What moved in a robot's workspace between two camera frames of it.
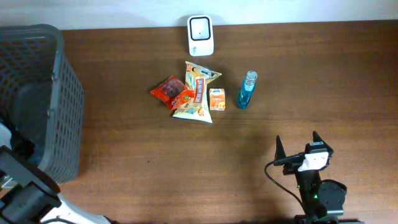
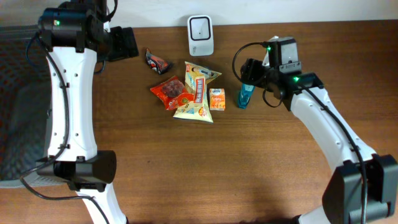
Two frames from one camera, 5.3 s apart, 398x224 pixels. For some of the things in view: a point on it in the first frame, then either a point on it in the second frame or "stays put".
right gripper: [290, 167] to [249, 71]
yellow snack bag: [198, 108] stays put
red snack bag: [173, 92] stays put
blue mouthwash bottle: [248, 84] stays put
